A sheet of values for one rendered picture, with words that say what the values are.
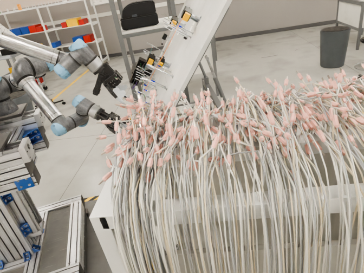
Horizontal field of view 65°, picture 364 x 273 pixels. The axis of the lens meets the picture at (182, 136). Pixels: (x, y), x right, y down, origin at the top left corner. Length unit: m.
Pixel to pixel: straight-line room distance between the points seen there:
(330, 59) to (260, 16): 3.80
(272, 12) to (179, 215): 8.75
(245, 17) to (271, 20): 0.75
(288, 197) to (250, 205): 0.06
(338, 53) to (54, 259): 5.04
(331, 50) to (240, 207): 5.26
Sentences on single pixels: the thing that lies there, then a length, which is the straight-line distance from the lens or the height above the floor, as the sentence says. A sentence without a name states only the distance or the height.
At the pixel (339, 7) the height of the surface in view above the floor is 0.67.
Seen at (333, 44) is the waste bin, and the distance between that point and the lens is 5.59.
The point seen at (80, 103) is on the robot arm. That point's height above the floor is 1.26.
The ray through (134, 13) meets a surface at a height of 1.58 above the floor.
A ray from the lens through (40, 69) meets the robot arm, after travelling 1.83.
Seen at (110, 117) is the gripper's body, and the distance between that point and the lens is 1.59.
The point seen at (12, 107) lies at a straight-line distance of 2.21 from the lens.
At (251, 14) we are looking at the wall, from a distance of 8.98.
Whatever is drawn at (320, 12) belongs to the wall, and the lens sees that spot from 9.47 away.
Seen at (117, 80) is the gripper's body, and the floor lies 1.37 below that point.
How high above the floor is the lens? 1.75
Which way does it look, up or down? 28 degrees down
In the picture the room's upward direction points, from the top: 10 degrees counter-clockwise
